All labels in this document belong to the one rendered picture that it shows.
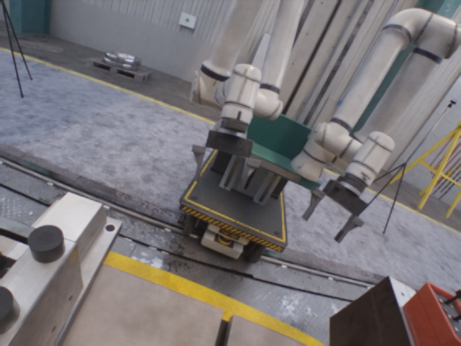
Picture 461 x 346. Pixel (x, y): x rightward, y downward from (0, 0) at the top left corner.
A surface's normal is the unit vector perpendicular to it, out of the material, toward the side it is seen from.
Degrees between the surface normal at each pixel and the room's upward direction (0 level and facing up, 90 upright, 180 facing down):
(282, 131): 90
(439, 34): 101
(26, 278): 0
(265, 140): 90
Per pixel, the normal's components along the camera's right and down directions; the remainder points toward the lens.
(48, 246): 0.36, -0.79
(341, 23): -0.18, 0.46
